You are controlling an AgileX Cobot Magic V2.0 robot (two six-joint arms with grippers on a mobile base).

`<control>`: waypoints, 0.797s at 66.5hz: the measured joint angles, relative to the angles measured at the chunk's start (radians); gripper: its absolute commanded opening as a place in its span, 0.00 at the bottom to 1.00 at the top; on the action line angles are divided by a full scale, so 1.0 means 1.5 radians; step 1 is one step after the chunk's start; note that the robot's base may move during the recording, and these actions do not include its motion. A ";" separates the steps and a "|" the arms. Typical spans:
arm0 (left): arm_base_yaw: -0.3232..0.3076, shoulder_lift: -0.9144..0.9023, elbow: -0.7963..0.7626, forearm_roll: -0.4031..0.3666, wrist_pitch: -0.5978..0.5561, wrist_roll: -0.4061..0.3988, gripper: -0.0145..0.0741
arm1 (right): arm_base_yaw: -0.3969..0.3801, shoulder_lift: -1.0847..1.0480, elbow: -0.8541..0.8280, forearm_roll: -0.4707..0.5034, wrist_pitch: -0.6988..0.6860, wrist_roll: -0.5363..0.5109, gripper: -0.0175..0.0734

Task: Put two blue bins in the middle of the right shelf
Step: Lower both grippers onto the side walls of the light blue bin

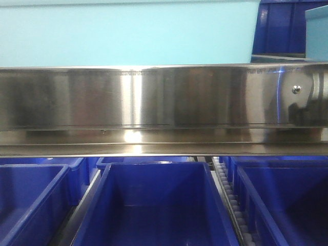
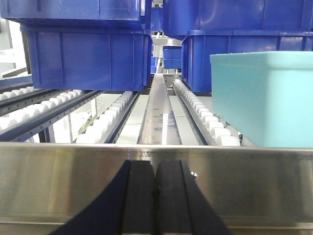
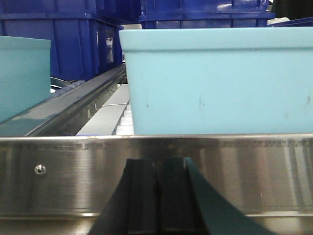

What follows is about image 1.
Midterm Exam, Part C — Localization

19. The blue bin upper right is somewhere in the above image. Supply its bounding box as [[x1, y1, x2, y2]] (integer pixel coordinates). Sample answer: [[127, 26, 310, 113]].
[[253, 1, 327, 62]]

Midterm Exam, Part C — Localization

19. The blue bin lower left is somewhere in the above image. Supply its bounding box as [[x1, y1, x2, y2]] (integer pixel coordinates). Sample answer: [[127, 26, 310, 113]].
[[1, 165, 71, 245]]

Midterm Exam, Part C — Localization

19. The white roller track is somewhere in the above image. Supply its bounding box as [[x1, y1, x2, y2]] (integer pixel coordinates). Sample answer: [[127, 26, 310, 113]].
[[212, 157, 256, 245]]

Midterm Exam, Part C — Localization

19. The blue bin rear left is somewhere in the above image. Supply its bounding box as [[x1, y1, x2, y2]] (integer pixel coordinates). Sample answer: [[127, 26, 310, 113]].
[[1, 157, 90, 206]]

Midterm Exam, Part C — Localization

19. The blue bin lower right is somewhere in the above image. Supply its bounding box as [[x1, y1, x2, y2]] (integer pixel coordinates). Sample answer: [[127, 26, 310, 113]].
[[234, 163, 328, 246]]

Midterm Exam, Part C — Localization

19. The blue bin rear centre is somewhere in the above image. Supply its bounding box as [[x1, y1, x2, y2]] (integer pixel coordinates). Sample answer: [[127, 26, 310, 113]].
[[96, 156, 209, 179]]

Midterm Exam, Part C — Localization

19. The blue bin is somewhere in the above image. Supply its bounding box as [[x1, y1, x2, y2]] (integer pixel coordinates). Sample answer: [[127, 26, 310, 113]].
[[234, 163, 328, 246], [1, 157, 90, 206], [1, 165, 71, 245], [96, 156, 209, 179], [253, 1, 327, 62], [73, 162, 239, 245]]

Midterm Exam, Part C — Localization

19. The stainless steel shelf beam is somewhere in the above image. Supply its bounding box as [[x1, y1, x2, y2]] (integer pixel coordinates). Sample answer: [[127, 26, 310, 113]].
[[1, 62, 327, 157]]

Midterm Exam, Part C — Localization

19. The light teal plastic bin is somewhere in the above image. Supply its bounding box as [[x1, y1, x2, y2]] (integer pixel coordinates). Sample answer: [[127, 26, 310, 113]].
[[1, 1, 259, 67]]

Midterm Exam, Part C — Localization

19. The blue bin lower centre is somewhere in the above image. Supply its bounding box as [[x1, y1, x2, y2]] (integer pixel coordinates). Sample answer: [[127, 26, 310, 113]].
[[73, 162, 239, 245]]

